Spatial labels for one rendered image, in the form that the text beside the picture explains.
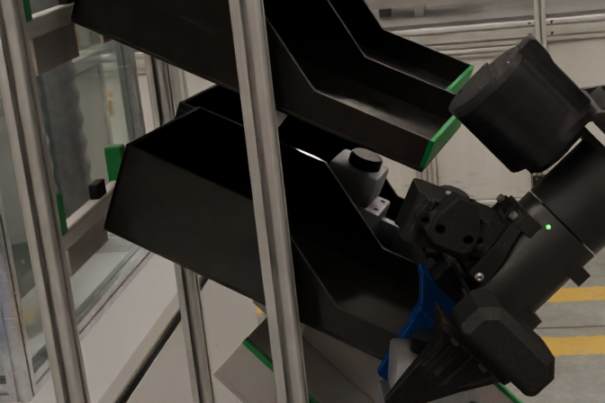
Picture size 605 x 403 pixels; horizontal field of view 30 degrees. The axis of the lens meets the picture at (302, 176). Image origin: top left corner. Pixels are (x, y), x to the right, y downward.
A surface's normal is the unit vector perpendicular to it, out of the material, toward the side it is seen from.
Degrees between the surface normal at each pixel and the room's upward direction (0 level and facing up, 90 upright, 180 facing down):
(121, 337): 0
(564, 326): 0
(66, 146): 73
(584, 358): 0
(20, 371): 90
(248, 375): 90
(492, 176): 90
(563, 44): 90
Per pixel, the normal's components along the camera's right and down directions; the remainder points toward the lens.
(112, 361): -0.11, -0.96
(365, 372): -0.32, 0.28
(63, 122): 0.69, -0.18
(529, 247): -0.26, -0.07
